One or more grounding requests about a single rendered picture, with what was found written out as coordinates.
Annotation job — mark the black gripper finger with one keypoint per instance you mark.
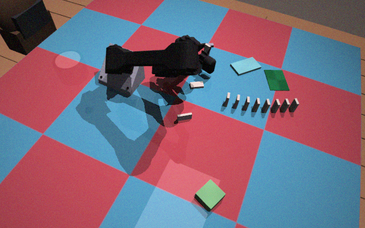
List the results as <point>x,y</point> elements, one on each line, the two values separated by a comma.
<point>206,52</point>
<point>201,47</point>

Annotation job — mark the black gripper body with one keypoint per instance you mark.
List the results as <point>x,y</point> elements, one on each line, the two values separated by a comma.
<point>208,63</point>

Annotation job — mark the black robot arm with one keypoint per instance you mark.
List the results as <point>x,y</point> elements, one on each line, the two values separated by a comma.
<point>179,58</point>

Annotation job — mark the green square block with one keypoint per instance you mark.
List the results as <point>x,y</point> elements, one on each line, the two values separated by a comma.
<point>210,195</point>

